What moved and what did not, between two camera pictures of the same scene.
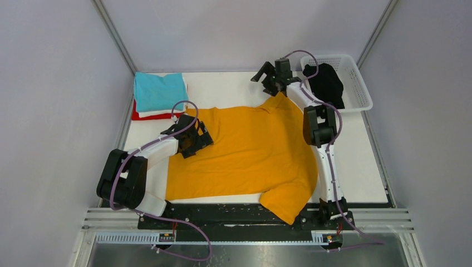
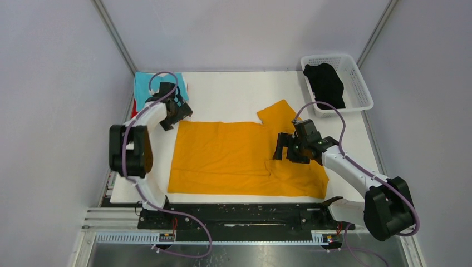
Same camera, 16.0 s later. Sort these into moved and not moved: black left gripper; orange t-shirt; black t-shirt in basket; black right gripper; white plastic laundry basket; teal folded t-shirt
Moved: black left gripper; black right gripper; orange t-shirt
Not moved: black t-shirt in basket; teal folded t-shirt; white plastic laundry basket
